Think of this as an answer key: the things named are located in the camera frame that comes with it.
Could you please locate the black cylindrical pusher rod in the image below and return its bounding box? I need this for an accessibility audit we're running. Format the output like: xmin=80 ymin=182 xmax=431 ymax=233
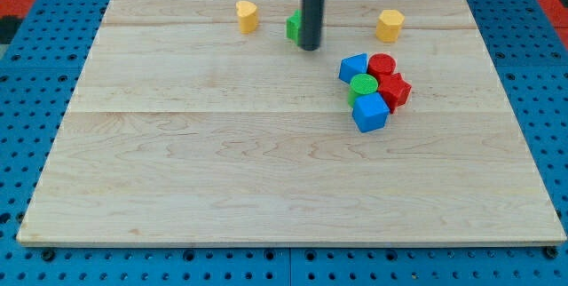
xmin=300 ymin=0 xmax=325 ymax=51

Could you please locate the yellow hexagon block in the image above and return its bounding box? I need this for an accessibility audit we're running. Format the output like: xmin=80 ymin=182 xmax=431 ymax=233
xmin=375 ymin=10 xmax=405 ymax=43

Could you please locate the blue triangle block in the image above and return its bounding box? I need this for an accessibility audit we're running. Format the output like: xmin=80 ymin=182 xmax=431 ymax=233
xmin=338 ymin=53 xmax=367 ymax=83

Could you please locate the green block behind rod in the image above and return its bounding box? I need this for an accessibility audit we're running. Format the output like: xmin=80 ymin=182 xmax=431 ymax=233
xmin=286 ymin=9 xmax=302 ymax=45

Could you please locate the yellow heart block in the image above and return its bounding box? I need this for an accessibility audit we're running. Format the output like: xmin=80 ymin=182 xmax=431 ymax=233
xmin=235 ymin=0 xmax=258 ymax=34

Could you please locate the red cylinder block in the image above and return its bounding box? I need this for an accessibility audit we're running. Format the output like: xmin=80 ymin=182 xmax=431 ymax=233
xmin=367 ymin=53 xmax=396 ymax=77

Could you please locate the green cylinder block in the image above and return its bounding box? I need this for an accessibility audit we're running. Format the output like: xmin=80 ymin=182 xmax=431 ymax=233
xmin=347 ymin=74 xmax=379 ymax=107

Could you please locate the red star block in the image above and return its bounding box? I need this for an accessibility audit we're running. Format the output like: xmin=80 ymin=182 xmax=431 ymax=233
xmin=377 ymin=73 xmax=412 ymax=114

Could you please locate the blue cube block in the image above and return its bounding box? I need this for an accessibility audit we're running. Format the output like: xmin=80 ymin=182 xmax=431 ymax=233
xmin=352 ymin=92 xmax=390 ymax=132

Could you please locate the light wooden board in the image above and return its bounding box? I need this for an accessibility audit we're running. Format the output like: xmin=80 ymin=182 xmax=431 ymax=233
xmin=17 ymin=0 xmax=566 ymax=248

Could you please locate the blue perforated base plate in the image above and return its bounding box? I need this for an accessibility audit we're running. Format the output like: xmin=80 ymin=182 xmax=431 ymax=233
xmin=1 ymin=0 xmax=567 ymax=285

